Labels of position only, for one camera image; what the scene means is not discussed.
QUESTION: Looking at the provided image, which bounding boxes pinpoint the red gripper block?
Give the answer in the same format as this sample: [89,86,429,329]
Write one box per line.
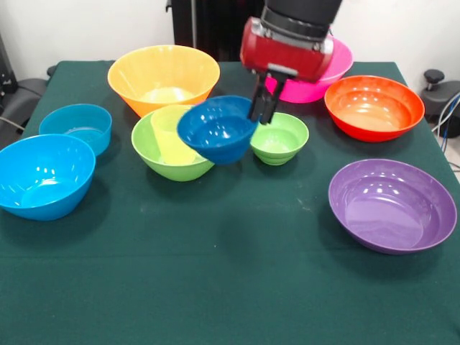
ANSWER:
[239,17,335,126]

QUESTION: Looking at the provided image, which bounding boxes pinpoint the small green bowl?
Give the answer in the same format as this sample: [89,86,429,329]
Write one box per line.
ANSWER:
[249,111,310,166]

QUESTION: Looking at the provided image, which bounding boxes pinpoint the small dark blue bowl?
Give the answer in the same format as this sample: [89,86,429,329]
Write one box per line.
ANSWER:
[176,95,259,166]

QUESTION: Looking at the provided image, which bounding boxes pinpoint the yellow cup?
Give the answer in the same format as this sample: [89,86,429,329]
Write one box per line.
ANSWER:
[150,104,198,166]

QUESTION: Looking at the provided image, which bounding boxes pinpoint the purple bowl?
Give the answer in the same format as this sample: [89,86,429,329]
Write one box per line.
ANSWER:
[328,158,458,255]

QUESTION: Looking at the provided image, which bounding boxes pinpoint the large light blue bowl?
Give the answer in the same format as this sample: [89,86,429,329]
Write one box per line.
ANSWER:
[0,134,97,222]

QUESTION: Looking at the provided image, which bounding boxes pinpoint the pink bowl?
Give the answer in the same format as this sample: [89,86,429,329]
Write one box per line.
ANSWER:
[265,37,354,104]

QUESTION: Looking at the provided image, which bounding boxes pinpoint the orange bowl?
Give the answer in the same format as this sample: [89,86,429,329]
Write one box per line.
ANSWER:
[107,45,221,119]

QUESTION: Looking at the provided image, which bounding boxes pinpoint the red bowl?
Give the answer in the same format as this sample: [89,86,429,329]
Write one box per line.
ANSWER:
[323,75,426,143]

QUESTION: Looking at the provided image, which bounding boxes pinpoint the large green bowl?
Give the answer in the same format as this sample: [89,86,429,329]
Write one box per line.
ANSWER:
[131,106,216,183]

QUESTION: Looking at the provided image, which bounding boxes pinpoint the dark green tablecloth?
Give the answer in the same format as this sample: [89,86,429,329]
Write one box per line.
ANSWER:
[0,60,460,345]

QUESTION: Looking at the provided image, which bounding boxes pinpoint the low ribbed blue bowl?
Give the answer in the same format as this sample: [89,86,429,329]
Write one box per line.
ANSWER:
[38,103,113,157]

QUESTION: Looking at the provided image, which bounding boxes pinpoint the black equipment rack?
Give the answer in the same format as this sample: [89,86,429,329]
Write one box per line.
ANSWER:
[0,34,19,96]

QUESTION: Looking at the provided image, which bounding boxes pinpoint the blue and white cables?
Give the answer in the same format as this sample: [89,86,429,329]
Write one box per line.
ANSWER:
[431,91,460,172]

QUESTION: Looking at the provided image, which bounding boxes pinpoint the grey cable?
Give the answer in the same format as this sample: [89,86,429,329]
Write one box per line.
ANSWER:
[0,116,26,131]

